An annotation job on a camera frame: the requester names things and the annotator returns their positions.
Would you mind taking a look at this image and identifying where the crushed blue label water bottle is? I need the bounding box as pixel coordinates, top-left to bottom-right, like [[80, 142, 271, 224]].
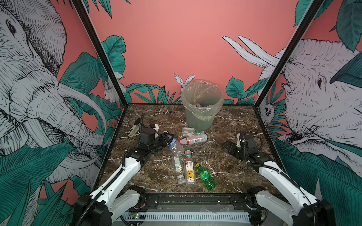
[[168, 138, 185, 156]]

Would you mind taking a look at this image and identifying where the clear bottle green white label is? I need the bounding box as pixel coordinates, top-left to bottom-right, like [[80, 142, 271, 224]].
[[172, 156, 185, 185]]

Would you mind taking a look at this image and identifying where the sunflower label tea bottle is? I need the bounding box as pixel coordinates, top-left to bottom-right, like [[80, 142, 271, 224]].
[[184, 150, 195, 186]]

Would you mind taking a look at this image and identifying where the green soda bottle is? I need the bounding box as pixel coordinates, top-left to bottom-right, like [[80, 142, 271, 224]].
[[195, 163, 216, 191]]

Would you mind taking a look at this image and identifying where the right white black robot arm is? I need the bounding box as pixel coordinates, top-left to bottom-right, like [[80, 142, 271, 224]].
[[222, 132, 336, 226]]

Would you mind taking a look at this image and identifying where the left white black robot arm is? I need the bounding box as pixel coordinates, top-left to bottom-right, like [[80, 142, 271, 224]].
[[71, 125, 174, 226]]

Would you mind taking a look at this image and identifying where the clear plastic bin liner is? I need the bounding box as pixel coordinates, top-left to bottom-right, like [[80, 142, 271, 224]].
[[180, 79, 225, 121]]

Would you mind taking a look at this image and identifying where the grey mesh waste bin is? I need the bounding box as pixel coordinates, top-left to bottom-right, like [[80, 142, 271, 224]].
[[181, 82, 225, 131]]

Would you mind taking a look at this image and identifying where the clear bottle green neck band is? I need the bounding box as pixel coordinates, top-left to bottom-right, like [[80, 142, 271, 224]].
[[182, 127, 205, 137]]

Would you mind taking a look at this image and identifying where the red cap white bottle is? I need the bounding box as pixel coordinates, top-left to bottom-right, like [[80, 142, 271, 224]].
[[178, 134, 207, 145]]

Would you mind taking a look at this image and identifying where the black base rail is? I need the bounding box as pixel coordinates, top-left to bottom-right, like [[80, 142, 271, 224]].
[[139, 192, 264, 211]]

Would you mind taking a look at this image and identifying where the white perforated cable tray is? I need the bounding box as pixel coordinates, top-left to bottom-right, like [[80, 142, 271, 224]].
[[122, 212, 250, 224]]

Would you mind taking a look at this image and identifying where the left black frame post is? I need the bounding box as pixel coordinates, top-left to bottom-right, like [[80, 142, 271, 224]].
[[72, 0, 128, 108]]

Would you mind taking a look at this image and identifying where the black frame post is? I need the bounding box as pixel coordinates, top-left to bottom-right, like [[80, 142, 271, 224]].
[[254, 0, 324, 108], [72, 0, 128, 108]]

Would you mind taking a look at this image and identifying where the right black frame post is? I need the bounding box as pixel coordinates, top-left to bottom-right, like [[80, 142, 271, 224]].
[[254, 0, 324, 108]]

